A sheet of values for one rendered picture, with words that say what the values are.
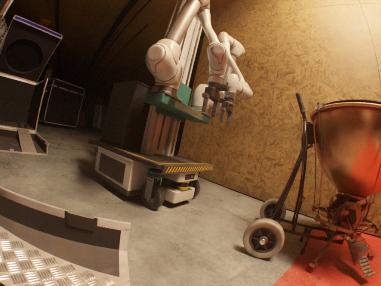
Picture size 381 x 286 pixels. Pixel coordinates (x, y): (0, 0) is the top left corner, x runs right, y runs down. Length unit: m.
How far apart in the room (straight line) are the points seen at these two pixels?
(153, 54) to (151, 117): 0.52
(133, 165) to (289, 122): 1.57
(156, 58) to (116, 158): 0.71
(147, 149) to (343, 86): 1.91
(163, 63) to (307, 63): 1.67
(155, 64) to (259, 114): 1.51
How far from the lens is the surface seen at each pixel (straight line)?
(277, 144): 1.97
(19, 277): 0.55
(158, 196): 1.08
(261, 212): 1.36
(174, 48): 1.00
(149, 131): 1.28
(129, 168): 1.14
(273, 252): 0.90
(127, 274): 0.64
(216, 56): 0.94
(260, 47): 2.58
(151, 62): 0.94
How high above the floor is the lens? 0.47
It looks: level
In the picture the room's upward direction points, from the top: 12 degrees clockwise
